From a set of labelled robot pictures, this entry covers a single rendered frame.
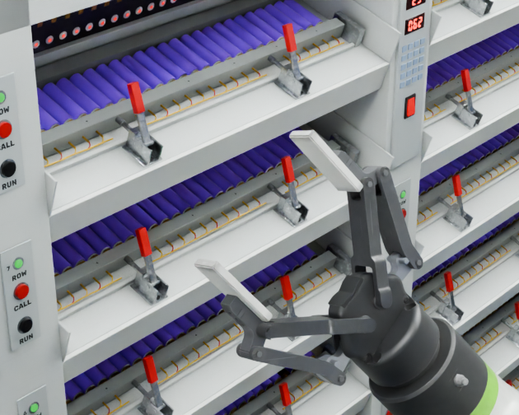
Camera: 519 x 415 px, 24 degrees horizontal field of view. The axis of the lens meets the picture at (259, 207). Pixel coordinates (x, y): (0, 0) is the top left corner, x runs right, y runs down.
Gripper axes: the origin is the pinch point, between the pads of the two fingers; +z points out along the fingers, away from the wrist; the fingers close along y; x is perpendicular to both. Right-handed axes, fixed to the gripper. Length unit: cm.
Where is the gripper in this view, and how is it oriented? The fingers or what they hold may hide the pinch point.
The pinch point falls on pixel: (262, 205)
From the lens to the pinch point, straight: 96.2
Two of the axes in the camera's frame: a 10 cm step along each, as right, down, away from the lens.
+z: -6.2, -6.4, -4.4
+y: 5.6, -7.6, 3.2
